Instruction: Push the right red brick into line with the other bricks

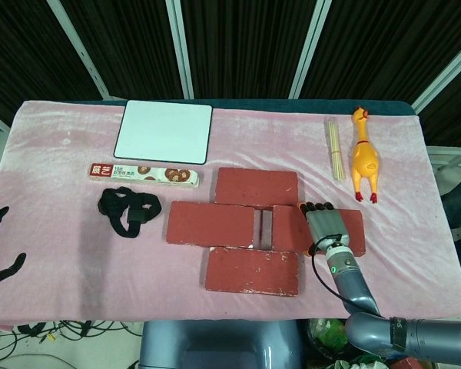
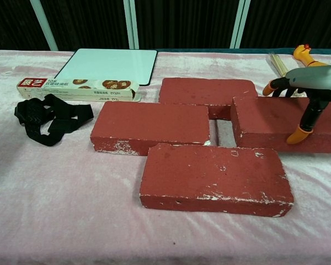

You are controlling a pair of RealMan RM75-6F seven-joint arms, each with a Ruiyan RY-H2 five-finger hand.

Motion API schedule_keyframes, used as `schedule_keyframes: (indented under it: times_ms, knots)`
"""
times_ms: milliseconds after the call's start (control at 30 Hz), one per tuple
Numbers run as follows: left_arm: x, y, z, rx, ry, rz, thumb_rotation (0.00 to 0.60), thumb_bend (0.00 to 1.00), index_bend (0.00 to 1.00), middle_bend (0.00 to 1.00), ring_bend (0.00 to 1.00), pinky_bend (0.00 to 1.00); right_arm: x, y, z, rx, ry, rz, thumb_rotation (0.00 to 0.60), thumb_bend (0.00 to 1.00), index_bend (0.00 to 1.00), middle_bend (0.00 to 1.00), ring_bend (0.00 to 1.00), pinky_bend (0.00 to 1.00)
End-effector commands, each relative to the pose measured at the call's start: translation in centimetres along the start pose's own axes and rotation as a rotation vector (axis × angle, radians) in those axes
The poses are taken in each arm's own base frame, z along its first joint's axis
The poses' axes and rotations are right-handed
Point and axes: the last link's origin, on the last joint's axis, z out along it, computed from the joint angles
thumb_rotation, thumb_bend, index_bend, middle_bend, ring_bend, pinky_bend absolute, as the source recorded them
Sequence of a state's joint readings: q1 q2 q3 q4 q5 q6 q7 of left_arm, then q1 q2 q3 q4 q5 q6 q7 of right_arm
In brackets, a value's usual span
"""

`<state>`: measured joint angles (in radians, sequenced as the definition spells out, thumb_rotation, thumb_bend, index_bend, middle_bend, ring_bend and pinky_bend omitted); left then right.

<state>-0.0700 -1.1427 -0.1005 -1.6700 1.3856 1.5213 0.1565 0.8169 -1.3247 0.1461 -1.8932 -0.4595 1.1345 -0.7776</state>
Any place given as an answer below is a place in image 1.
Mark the bamboo skewer bundle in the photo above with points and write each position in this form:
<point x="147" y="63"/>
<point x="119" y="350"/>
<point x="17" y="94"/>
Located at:
<point x="335" y="150"/>

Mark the green plastic bag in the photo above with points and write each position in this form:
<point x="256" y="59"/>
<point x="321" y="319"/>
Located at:
<point x="326" y="334"/>

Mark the right black grey robot hand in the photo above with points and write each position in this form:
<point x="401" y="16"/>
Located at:
<point x="326" y="228"/>

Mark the white pad black edge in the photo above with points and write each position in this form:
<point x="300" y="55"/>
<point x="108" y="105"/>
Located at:
<point x="163" y="132"/>

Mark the red brick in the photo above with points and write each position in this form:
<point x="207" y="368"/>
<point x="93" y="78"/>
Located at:
<point x="288" y="227"/>
<point x="253" y="186"/>
<point x="209" y="223"/>
<point x="249" y="271"/>

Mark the black folding partition screen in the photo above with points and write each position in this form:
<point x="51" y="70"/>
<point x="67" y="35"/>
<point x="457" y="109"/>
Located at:
<point x="234" y="46"/>

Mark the grey metal stand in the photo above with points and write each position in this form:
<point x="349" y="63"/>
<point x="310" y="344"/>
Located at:
<point x="451" y="157"/>

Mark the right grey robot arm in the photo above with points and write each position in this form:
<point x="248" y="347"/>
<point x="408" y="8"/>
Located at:
<point x="369" y="326"/>

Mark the yellow rubber chicken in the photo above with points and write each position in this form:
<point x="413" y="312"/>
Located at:
<point x="365" y="157"/>

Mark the pink velvet cloth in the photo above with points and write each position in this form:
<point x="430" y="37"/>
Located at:
<point x="61" y="230"/>

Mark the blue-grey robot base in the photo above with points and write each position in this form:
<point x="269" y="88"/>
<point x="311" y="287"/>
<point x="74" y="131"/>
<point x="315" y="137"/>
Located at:
<point x="215" y="346"/>

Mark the baking paper box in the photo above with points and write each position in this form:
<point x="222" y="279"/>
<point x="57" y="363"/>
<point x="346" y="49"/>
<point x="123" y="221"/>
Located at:
<point x="142" y="175"/>

